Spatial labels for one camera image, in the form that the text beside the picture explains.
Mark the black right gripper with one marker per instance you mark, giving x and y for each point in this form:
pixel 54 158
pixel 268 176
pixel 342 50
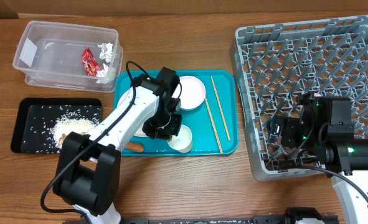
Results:
pixel 288 126

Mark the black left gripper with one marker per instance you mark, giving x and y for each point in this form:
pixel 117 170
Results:
pixel 173 130

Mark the small white cup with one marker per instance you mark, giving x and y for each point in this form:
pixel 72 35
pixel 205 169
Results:
pixel 183 142

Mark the pink white bowl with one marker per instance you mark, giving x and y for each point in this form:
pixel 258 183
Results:
pixel 191 92

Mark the red foil snack wrapper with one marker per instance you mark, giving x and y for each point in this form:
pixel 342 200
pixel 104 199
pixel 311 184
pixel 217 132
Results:
pixel 91 66

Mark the white napkin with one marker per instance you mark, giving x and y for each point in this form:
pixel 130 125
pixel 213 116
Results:
pixel 106 52

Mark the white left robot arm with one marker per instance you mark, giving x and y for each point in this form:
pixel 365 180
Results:
pixel 88 171

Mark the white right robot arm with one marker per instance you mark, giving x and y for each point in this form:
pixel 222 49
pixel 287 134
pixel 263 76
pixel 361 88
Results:
pixel 323 139

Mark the grey dishwasher rack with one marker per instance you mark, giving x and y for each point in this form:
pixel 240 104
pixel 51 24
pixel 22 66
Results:
pixel 275 63

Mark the black food waste tray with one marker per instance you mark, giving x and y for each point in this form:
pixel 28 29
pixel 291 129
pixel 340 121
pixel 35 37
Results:
pixel 36 116

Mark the clear plastic waste bin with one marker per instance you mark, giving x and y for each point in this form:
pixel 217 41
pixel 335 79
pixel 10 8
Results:
pixel 50 55

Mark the pink round plate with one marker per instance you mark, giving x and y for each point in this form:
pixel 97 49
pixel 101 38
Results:
pixel 123 98

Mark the orange carrot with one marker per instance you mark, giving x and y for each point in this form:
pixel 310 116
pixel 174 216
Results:
pixel 135 147

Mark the teal serving tray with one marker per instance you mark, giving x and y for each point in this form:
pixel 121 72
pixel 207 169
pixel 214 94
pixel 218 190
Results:
pixel 204 142

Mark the left wooden chopstick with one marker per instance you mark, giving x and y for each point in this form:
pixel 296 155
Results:
pixel 213 126

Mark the wooden chopstick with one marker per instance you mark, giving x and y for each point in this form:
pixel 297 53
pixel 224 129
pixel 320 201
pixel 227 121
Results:
pixel 220 108
pixel 213 126

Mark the right wooden chopstick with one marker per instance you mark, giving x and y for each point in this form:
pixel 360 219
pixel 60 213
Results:
pixel 220 108

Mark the rice and meat leftovers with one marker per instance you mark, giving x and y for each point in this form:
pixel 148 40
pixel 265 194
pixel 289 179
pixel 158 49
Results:
pixel 65 126

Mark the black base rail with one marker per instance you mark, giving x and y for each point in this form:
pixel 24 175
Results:
pixel 261 219

